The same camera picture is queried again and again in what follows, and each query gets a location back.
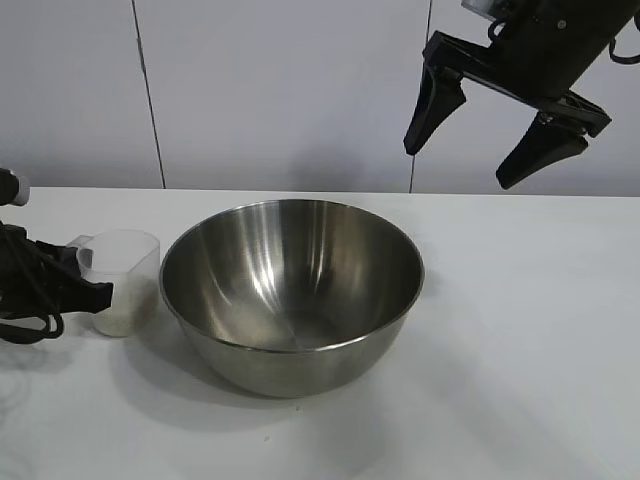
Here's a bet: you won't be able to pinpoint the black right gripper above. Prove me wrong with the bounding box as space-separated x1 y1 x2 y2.
403 0 640 190

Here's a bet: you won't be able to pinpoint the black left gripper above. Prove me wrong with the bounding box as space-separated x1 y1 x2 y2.
0 224 115 321

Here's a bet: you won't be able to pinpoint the translucent plastic measuring cup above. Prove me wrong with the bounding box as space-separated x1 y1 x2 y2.
67 228 162 339

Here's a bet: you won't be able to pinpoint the white rice grains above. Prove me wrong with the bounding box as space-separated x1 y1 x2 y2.
93 279 161 338

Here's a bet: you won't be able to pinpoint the stainless steel mixing bowl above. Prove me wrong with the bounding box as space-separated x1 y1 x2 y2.
158 199 427 400

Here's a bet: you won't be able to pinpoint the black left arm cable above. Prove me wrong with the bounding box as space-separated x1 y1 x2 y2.
0 297 66 346

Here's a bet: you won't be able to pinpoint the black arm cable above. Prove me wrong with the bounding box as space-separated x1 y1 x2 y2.
607 37 640 65
0 297 66 346

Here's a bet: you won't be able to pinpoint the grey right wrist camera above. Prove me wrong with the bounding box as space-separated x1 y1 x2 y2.
459 0 503 14

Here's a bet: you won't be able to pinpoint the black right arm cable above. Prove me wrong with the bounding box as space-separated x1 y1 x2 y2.
607 37 640 65

